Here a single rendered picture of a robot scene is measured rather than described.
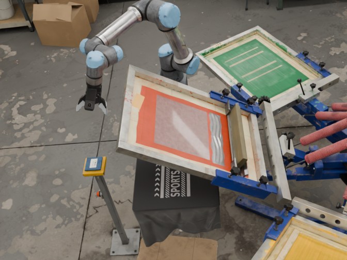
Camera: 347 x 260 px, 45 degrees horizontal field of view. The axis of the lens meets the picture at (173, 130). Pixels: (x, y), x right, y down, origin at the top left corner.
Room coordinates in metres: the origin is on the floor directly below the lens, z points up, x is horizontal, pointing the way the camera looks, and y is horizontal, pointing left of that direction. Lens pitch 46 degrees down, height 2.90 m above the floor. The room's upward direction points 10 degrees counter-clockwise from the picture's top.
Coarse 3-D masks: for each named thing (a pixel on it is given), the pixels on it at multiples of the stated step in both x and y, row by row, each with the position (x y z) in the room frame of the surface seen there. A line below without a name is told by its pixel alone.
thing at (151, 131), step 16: (144, 128) 1.43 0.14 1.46; (160, 128) 1.46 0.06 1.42; (176, 128) 1.48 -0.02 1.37; (144, 144) 1.33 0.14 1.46; (160, 144) 1.35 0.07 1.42; (176, 144) 1.38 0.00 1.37; (192, 144) 1.40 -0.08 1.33; (208, 144) 1.42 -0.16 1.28; (224, 144) 1.45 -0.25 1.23; (208, 160) 1.32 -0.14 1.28; (224, 160) 1.34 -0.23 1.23
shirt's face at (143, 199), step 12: (144, 168) 1.61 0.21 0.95; (144, 180) 1.53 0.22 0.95; (192, 180) 1.47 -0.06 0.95; (204, 180) 1.45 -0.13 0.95; (144, 192) 1.44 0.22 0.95; (192, 192) 1.38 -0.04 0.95; (204, 192) 1.37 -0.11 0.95; (216, 192) 1.35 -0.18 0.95; (144, 204) 1.36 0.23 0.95; (156, 204) 1.34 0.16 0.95; (168, 204) 1.33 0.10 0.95; (180, 204) 1.32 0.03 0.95; (192, 204) 1.30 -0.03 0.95; (204, 204) 1.29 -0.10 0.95; (216, 204) 1.28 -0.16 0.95
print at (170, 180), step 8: (160, 168) 1.59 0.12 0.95; (168, 168) 1.58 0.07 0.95; (160, 176) 1.53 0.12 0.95; (168, 176) 1.52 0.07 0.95; (176, 176) 1.51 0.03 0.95; (184, 176) 1.50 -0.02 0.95; (160, 184) 1.48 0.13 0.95; (168, 184) 1.47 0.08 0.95; (176, 184) 1.46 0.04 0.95; (184, 184) 1.45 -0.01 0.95; (160, 192) 1.42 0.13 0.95; (168, 192) 1.41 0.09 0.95; (176, 192) 1.40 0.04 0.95; (184, 192) 1.39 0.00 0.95
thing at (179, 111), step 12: (156, 96) 1.68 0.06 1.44; (168, 96) 1.70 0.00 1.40; (144, 108) 1.57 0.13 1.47; (156, 108) 1.59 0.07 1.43; (168, 108) 1.61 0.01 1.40; (180, 108) 1.64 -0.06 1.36; (192, 108) 1.66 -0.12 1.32; (204, 108) 1.69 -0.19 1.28; (168, 120) 1.53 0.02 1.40; (180, 120) 1.55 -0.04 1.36; (192, 120) 1.57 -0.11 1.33; (204, 120) 1.59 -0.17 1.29; (204, 132) 1.50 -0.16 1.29; (228, 132) 1.55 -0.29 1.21
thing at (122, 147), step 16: (128, 80) 1.70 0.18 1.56; (160, 80) 1.78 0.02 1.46; (128, 96) 1.58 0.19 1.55; (192, 96) 1.75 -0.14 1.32; (208, 96) 1.75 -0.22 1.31; (128, 112) 1.47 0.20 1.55; (128, 128) 1.37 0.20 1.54; (256, 128) 1.59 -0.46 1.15; (128, 144) 1.28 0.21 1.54; (256, 144) 1.47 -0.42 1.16; (160, 160) 1.23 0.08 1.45; (176, 160) 1.24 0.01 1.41; (256, 160) 1.37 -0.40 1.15; (208, 176) 1.20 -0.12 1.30
